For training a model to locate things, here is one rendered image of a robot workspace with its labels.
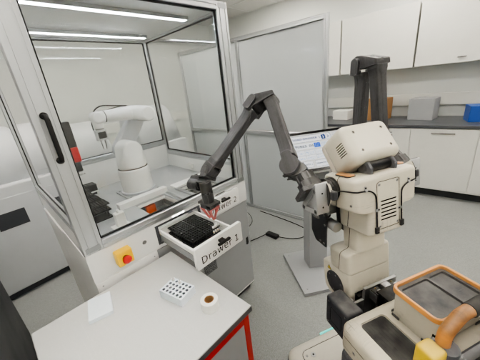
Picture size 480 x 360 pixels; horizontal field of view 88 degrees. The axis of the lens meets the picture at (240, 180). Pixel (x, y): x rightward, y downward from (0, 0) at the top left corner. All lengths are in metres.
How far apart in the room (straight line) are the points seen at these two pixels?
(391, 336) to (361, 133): 0.65
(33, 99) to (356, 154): 1.11
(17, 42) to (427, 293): 1.52
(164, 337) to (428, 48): 3.88
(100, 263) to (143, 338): 0.41
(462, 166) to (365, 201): 2.94
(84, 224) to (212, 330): 0.67
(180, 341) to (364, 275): 0.75
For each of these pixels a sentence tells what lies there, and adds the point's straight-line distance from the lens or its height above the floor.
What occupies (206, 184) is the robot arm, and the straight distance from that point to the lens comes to 1.15.
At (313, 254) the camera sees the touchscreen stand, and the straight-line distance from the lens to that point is 2.27.
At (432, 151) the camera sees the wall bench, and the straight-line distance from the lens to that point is 3.78.
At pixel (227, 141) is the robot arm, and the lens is 1.17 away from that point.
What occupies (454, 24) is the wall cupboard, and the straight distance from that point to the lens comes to 4.02.
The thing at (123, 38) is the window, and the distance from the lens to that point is 1.29.
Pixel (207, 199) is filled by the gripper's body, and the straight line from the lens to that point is 1.18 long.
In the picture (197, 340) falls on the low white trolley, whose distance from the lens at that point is 1.03.
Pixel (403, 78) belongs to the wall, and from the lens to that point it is 4.41.
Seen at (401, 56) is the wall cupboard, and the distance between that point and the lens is 4.05.
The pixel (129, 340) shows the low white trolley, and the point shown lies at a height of 0.76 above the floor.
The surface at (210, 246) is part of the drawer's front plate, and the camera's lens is 1.17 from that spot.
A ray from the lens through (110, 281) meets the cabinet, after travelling 1.39.
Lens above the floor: 1.56
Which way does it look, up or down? 21 degrees down
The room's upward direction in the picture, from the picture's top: 6 degrees counter-clockwise
